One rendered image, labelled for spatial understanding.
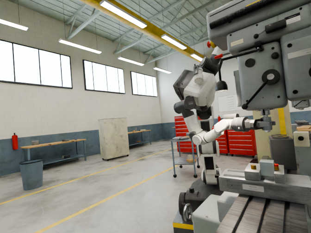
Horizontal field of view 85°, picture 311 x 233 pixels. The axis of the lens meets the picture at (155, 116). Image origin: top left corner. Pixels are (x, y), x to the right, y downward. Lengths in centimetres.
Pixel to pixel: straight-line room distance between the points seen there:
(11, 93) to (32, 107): 78
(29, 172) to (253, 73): 482
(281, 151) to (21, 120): 759
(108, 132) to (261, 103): 613
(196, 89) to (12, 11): 829
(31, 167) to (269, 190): 473
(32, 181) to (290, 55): 503
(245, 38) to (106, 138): 613
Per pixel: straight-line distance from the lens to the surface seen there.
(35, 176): 507
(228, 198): 109
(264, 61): 100
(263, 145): 285
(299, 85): 96
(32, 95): 802
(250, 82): 99
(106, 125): 670
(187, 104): 129
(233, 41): 104
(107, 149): 674
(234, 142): 583
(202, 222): 118
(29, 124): 786
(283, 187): 90
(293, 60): 97
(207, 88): 139
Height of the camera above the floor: 129
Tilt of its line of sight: 2 degrees up
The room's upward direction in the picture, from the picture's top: 5 degrees counter-clockwise
